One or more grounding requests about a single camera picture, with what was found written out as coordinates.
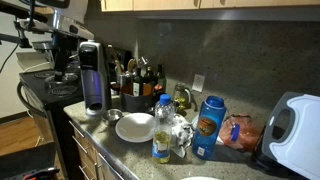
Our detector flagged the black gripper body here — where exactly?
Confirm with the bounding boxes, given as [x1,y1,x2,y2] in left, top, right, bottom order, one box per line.
[51,33,79,68]

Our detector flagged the white towel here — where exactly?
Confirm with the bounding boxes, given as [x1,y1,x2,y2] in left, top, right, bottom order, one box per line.
[171,113,195,158]

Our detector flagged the white round plate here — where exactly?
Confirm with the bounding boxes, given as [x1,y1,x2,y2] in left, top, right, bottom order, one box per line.
[115,112,156,144]

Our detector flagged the black stove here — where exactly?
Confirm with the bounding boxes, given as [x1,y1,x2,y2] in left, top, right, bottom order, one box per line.
[16,68,86,180]

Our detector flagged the utensil holder with utensils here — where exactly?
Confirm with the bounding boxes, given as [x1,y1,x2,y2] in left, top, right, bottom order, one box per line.
[114,56,150,89]

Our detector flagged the steel bowl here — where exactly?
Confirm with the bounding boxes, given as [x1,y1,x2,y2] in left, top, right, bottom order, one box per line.
[101,108,124,127]

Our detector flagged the dark bottle white label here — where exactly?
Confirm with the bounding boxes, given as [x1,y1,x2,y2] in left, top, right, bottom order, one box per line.
[132,67,144,98]

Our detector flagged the dark pot orange interior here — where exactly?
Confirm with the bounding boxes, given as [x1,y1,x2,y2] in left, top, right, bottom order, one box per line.
[119,83,155,113]

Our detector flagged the dark glass bottle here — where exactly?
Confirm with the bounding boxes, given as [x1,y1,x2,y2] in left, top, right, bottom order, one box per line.
[143,65,156,86]

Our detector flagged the wooden lower cabinets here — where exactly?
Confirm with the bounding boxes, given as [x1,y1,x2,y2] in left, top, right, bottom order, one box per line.
[68,119,134,180]

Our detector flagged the wooden cabinets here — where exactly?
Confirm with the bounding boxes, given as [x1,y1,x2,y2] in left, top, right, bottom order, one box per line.
[68,119,134,180]
[99,0,320,13]

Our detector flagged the green glass bottle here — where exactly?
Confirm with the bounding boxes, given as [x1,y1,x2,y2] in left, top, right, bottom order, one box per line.
[155,64,167,93]

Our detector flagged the clear bottle blue cap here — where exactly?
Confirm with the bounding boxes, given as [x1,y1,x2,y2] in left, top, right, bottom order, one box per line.
[151,93,176,164]

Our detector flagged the wooden upper cabinets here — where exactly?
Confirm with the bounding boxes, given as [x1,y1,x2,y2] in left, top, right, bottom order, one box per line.
[99,0,320,13]

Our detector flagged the blue water bottle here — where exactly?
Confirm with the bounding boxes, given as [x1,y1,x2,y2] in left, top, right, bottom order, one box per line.
[191,95,228,160]

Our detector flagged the white rice cooker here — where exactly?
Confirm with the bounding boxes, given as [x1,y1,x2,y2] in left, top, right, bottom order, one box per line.
[180,175,221,180]

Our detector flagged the red plastic bag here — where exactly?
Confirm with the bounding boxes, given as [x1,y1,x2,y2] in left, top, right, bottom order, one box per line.
[218,114,264,153]

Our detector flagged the black appliance under cutting board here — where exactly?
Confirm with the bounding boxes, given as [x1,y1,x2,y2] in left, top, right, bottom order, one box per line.
[251,126,303,178]

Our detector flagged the white black kitchen appliance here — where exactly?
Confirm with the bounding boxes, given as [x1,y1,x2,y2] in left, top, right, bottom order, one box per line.
[261,92,320,180]

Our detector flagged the black camera stand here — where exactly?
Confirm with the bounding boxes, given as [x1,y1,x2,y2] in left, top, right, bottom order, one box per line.
[0,0,38,49]

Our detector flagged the black cable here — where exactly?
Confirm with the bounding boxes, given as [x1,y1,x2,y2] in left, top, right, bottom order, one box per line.
[0,43,20,74]

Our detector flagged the glass oil jar with handle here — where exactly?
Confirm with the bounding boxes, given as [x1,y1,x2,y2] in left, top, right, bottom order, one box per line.
[172,82,193,113]

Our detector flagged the white wall outlet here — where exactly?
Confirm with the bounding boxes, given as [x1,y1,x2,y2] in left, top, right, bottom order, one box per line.
[191,73,206,93]

